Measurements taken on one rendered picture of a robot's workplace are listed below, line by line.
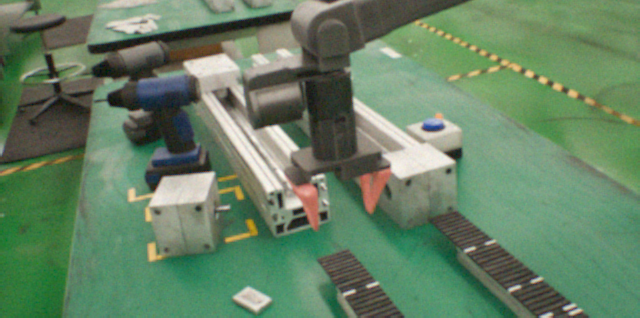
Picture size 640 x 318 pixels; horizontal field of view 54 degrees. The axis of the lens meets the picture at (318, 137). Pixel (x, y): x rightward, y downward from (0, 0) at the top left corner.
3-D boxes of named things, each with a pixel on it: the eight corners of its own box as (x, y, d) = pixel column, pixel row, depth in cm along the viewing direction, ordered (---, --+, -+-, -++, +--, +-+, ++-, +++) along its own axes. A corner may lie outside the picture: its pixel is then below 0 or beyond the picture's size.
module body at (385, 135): (429, 191, 111) (427, 147, 108) (379, 206, 109) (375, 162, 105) (289, 77, 181) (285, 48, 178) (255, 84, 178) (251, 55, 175)
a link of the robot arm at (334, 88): (356, 64, 72) (340, 53, 77) (299, 76, 70) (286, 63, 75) (361, 120, 74) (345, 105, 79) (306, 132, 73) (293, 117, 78)
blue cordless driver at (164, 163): (214, 185, 123) (192, 79, 114) (114, 198, 123) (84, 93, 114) (218, 168, 130) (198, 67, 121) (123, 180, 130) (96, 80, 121)
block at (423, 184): (470, 209, 104) (469, 158, 101) (403, 230, 101) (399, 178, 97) (441, 187, 112) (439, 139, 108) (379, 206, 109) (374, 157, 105)
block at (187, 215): (230, 250, 101) (220, 199, 97) (160, 257, 102) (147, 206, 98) (238, 218, 110) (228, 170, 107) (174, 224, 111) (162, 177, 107)
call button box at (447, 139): (463, 157, 122) (462, 128, 119) (419, 170, 119) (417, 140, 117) (441, 143, 129) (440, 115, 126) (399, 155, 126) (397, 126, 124)
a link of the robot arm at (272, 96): (348, 18, 68) (323, 5, 75) (243, 37, 65) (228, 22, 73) (358, 121, 72) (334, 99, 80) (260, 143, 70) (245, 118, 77)
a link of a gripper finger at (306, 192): (290, 221, 83) (280, 158, 79) (339, 207, 85) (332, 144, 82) (308, 246, 77) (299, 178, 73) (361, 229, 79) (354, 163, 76)
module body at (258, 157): (330, 220, 106) (325, 176, 103) (274, 237, 103) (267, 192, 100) (225, 91, 176) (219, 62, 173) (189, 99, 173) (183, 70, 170)
